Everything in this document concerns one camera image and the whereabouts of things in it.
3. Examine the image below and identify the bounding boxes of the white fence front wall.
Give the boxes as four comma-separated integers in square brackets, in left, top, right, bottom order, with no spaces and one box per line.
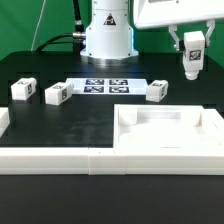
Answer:
[0,148,224,175]

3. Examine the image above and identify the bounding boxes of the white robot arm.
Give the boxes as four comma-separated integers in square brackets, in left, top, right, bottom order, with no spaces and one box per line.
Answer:
[80,0,224,63]

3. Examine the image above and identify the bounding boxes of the black thick cable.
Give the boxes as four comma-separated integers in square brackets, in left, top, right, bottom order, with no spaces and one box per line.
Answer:
[35,32,87,53]

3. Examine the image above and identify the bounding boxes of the black vertical cable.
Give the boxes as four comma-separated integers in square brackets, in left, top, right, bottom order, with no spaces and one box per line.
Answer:
[72,0,84,54]

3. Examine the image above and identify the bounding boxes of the white fence left wall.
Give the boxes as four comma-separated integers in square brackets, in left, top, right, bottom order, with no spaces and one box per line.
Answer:
[0,107,10,137]

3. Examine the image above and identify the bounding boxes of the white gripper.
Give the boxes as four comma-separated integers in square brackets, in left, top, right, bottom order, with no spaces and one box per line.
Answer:
[133,0,224,51]

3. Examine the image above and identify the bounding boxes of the white thin cable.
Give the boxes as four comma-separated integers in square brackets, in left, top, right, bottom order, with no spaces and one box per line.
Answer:
[30,0,48,52]

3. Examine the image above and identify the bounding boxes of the white marker tag sheet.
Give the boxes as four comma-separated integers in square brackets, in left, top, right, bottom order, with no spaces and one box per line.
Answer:
[66,78,147,95]

